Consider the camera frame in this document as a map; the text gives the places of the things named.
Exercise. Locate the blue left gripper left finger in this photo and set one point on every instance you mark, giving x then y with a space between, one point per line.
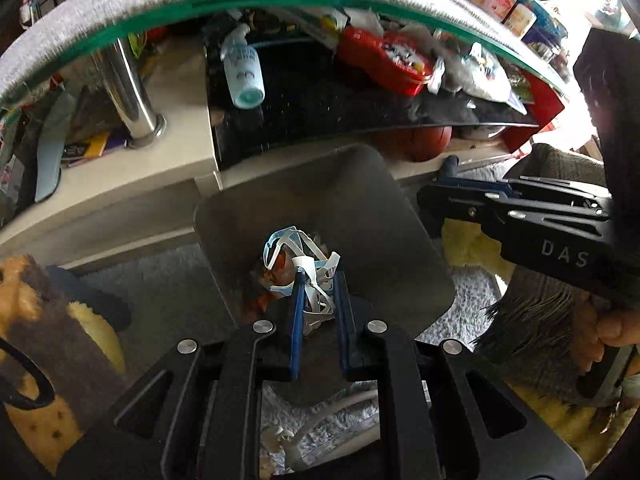
297 322

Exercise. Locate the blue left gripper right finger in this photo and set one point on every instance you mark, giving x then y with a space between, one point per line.
342 338

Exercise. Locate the chrome table leg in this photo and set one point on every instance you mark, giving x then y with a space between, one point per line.
123 84

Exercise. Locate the dark trash bin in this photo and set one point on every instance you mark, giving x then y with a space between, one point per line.
350 205

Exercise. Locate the blue white face mask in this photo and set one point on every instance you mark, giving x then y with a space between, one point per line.
296 264

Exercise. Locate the pale blue spray bottle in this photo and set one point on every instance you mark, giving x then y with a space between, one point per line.
242 69

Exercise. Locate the basketball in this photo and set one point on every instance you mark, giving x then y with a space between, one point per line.
416 144

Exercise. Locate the red snack tin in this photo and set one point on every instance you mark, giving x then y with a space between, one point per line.
393 60

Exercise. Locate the person right hand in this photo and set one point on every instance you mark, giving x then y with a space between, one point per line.
593 330

